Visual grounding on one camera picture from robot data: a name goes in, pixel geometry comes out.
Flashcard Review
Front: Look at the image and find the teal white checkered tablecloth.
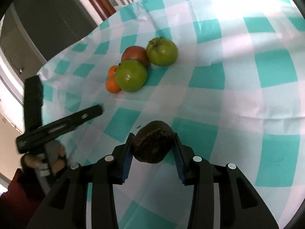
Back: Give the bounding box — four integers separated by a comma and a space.
38, 0, 304, 228

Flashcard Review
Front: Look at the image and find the red apple fruit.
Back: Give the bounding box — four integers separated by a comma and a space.
121, 46, 150, 69

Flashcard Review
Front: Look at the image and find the green tomato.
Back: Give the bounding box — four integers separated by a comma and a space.
114, 60, 147, 93
146, 37, 178, 67

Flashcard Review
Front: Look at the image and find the small orange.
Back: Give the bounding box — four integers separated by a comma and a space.
105, 77, 121, 94
108, 65, 118, 77

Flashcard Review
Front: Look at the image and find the small orange lower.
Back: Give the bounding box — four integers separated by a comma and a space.
105, 77, 121, 94

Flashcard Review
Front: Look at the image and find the small orange upper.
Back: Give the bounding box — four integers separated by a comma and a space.
108, 65, 118, 77

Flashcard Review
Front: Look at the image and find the dark grey refrigerator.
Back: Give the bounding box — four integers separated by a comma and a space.
1, 0, 97, 80

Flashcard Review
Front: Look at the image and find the person's hand on gripper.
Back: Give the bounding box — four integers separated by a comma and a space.
21, 140, 67, 176

